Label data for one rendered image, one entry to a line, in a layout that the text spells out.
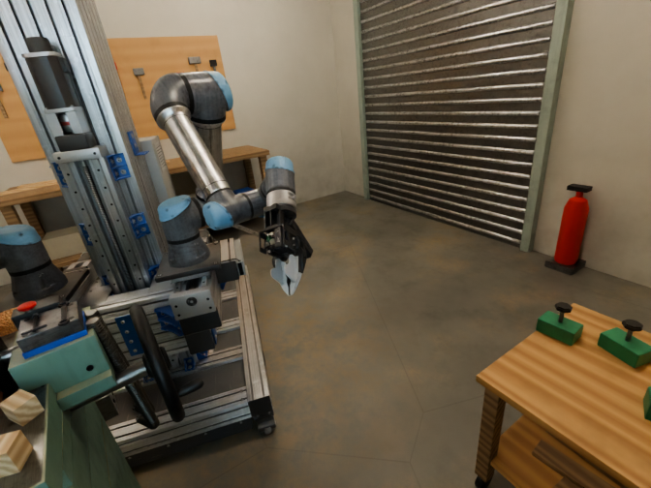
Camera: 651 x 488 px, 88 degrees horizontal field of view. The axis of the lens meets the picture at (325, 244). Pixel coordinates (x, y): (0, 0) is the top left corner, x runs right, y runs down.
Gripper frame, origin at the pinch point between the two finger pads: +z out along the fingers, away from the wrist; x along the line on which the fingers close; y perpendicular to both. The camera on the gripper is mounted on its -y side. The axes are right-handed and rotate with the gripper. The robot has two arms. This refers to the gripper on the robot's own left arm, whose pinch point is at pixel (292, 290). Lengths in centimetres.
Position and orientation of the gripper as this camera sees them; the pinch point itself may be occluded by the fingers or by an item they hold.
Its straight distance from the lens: 80.3
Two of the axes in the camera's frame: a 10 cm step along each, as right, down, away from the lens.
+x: 8.7, -2.7, -4.0
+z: 1.0, 9.1, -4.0
